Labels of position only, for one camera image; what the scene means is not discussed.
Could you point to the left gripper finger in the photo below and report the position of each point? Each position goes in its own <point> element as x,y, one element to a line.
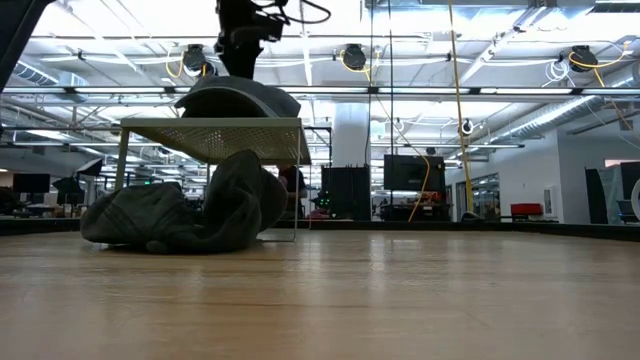
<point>242,62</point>

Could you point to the grey garment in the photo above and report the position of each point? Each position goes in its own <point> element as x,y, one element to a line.
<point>225,100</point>

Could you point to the dark green garment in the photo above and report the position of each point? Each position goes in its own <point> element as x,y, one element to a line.
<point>150,215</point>

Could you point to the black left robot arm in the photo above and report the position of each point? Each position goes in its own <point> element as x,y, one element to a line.
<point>15,30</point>

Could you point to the pale green perforated metal shelf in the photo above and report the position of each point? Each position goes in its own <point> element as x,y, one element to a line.
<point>225,140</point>

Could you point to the person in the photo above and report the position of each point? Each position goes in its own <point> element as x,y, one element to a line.
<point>295,185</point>

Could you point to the black cabinet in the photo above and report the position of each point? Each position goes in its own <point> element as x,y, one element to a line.
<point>347,192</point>

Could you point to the large black monitor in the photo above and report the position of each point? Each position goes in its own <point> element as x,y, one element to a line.
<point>405,172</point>

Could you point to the black photo light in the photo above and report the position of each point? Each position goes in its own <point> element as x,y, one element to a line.
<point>67,187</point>

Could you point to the small black monitor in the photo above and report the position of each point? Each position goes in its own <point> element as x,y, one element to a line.
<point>31,183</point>

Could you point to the red box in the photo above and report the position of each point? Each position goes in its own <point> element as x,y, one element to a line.
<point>526,209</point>

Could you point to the black standing panel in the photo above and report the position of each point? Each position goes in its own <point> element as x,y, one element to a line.
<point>594,195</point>

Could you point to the silver ventilation duct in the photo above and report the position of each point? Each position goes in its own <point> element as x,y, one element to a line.
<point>40,77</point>
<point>560,116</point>

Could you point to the black aluminium table frame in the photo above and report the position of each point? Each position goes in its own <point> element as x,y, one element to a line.
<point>450,230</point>

